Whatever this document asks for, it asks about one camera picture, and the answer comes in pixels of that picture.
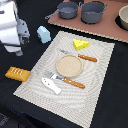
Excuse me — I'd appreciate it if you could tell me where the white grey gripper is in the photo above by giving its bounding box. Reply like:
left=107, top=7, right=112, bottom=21
left=0, top=19, right=30, bottom=56

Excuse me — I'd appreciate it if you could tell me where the orange bread loaf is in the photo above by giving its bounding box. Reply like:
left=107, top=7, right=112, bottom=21
left=5, top=67, right=30, bottom=82

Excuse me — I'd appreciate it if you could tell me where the yellow cheese wedge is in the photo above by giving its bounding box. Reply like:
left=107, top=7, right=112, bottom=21
left=73, top=39, right=89, bottom=50

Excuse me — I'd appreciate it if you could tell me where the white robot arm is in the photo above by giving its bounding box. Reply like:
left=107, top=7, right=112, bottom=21
left=0, top=0, right=30, bottom=56

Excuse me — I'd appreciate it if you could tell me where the round wooden plate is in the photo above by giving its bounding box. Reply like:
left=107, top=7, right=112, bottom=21
left=56, top=55, right=83, bottom=78

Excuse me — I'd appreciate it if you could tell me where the woven beige placemat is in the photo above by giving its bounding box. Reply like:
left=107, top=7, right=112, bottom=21
left=14, top=31, right=114, bottom=128

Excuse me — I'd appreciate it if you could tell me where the beige bowl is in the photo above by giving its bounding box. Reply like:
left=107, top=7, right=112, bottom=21
left=119, top=5, right=128, bottom=30

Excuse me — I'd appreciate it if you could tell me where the fork with orange handle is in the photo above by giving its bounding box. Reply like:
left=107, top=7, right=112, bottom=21
left=44, top=71, right=85, bottom=89

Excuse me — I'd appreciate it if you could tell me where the grey saucepan with handle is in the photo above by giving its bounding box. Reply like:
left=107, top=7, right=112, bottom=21
left=46, top=1, right=78, bottom=19

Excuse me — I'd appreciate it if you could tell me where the knife with orange handle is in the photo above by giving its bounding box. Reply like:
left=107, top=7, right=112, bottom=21
left=59, top=49, right=97, bottom=62

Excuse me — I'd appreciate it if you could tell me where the grey two-handled pot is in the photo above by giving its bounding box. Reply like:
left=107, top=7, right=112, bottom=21
left=79, top=1, right=108, bottom=24

